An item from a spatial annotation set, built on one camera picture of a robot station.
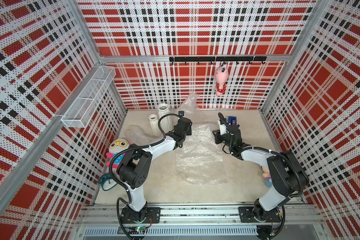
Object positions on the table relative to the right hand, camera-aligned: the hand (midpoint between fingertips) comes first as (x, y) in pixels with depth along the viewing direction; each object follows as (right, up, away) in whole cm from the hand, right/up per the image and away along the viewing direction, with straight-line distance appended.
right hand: (216, 130), depth 93 cm
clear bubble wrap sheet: (-10, -19, -2) cm, 22 cm away
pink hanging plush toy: (+3, +34, -2) cm, 35 cm away
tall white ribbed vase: (-33, +13, -2) cm, 35 cm away
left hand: (-18, +4, +1) cm, 19 cm away
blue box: (+15, +7, +13) cm, 20 cm away
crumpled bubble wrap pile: (-16, +17, +26) cm, 35 cm away
